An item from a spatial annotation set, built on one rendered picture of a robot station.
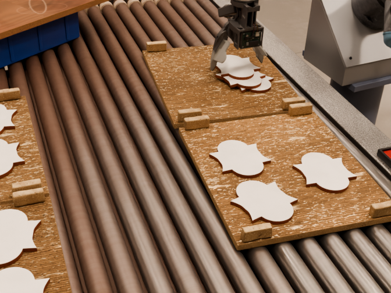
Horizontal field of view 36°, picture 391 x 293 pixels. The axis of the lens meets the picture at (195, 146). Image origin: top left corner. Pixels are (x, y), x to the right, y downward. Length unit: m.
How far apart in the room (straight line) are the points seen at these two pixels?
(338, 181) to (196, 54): 0.67
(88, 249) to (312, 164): 0.52
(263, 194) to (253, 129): 0.26
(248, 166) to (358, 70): 0.65
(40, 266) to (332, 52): 1.10
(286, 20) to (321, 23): 2.71
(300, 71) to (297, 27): 2.70
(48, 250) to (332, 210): 0.55
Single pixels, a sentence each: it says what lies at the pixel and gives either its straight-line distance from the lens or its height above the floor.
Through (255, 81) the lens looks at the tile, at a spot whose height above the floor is 0.95.
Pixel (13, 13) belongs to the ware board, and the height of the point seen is 1.04.
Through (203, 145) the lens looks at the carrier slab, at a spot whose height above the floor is 0.94.
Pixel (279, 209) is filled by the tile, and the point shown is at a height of 0.95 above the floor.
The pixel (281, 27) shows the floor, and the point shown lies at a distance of 4.42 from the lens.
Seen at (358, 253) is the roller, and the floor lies 0.91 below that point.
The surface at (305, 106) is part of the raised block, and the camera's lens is 1.50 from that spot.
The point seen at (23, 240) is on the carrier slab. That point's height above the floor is 0.95.
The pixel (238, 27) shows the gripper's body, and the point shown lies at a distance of 1.54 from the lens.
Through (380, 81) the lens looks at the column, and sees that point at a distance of 1.89.
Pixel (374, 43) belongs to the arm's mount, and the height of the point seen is 0.97.
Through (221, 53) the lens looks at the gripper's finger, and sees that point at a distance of 1.58.
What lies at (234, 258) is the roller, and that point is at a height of 0.92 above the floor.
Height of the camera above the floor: 1.70
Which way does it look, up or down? 34 degrees down
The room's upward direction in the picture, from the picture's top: 2 degrees clockwise
